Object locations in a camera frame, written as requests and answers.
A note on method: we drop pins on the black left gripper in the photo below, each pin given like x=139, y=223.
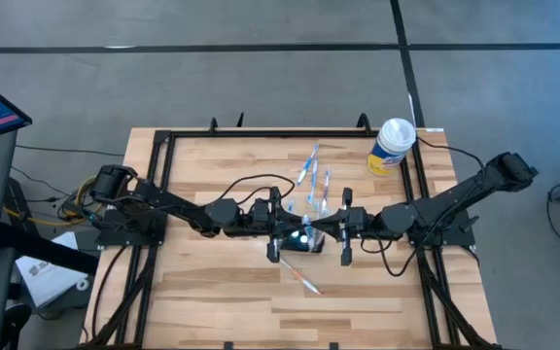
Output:
x=260, y=216

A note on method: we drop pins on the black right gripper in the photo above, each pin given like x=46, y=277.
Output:
x=362, y=222

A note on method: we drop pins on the teal bottle white cap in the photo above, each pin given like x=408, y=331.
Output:
x=304, y=238
x=295, y=235

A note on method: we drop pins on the purple toothbrush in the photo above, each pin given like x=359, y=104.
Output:
x=326, y=187

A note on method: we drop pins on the orange toothbrush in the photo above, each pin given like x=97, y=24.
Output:
x=299, y=276

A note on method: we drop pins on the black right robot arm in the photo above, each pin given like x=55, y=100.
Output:
x=445, y=204

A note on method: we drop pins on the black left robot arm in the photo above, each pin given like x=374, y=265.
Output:
x=173, y=206

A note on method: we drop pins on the yellow blue wipes canister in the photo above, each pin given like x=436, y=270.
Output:
x=396, y=136

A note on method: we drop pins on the white tape roll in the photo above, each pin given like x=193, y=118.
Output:
x=79, y=286

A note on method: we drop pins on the white box on floor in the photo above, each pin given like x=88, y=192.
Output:
x=46, y=282

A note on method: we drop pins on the black aluminium table frame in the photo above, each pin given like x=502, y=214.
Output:
x=285, y=133

